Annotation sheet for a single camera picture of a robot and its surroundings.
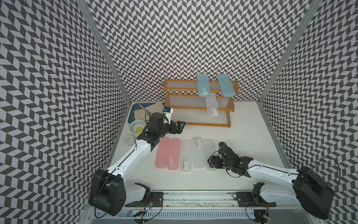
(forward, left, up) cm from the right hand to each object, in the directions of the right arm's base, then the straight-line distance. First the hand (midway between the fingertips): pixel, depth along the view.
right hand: (213, 163), depth 85 cm
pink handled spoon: (+48, +54, 0) cm, 73 cm away
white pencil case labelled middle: (+12, +1, -4) cm, 13 cm away
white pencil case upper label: (+7, +9, +1) cm, 11 cm away
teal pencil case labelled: (+40, +5, +29) cm, 50 cm away
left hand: (+17, +21, +19) cm, 33 cm away
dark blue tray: (+48, +61, +1) cm, 77 cm away
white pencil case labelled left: (+4, +17, +1) cm, 18 cm away
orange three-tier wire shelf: (+51, +16, -2) cm, 54 cm away
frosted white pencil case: (+36, -1, +16) cm, 39 cm away
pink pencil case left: (+7, +32, +1) cm, 33 cm away
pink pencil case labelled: (+5, +24, +2) cm, 25 cm away
